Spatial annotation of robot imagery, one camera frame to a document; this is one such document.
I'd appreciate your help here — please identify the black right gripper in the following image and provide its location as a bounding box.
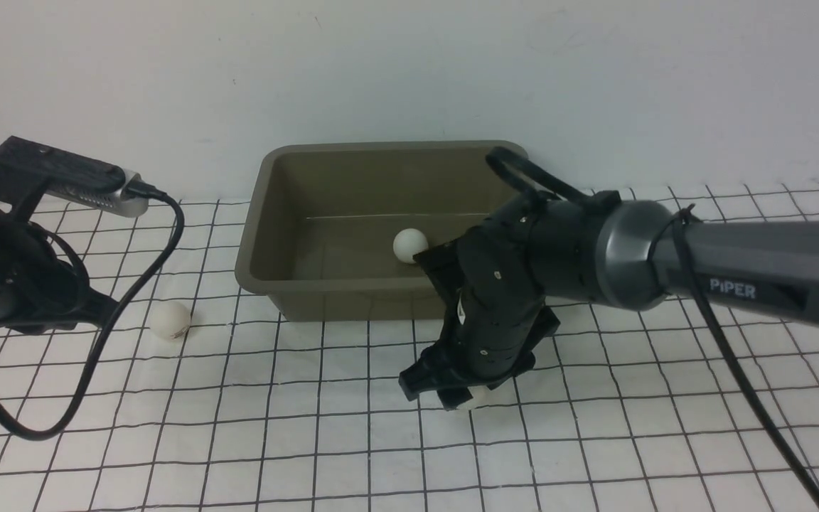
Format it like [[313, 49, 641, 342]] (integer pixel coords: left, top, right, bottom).
[[399, 202, 558, 411]]

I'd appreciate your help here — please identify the white ping-pong ball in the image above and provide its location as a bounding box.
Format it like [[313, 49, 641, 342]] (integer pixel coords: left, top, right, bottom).
[[147, 301, 191, 341]]

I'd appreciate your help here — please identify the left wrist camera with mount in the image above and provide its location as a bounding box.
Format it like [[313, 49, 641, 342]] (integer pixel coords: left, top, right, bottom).
[[0, 136, 165, 223]]

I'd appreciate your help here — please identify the white checkered tablecloth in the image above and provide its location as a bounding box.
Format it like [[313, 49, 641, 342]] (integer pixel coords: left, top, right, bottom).
[[0, 200, 819, 511]]

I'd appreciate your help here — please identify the white ping-pong ball logo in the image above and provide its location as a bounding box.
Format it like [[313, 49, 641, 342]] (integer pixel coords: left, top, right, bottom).
[[391, 229, 429, 265], [453, 386, 492, 411]]

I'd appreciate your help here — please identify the black left camera cable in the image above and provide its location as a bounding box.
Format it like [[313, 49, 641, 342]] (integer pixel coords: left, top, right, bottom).
[[0, 181, 186, 442]]

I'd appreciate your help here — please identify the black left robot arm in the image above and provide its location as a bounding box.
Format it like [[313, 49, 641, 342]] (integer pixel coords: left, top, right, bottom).
[[0, 210, 118, 335]]

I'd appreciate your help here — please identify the olive plastic storage bin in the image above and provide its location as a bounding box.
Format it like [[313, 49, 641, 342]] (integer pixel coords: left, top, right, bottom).
[[235, 140, 525, 323]]

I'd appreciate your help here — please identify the white ping-pong ball front logo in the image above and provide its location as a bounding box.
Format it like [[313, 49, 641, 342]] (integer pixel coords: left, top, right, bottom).
[[453, 386, 492, 411]]

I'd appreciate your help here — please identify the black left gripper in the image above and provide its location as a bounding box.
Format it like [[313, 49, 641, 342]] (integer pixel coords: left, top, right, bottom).
[[0, 213, 118, 334]]

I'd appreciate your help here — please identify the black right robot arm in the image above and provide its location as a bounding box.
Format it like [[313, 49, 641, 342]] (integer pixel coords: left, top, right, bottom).
[[399, 191, 819, 410]]

